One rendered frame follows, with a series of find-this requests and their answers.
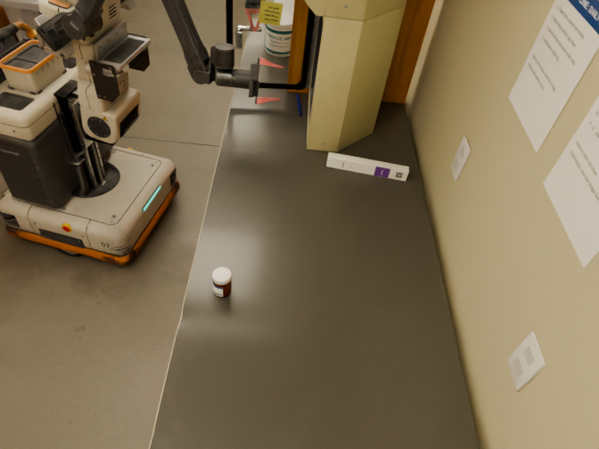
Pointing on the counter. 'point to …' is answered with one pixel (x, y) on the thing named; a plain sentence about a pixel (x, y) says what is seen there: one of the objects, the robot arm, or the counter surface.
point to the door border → (304, 47)
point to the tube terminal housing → (351, 70)
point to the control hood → (317, 6)
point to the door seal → (305, 54)
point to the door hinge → (312, 51)
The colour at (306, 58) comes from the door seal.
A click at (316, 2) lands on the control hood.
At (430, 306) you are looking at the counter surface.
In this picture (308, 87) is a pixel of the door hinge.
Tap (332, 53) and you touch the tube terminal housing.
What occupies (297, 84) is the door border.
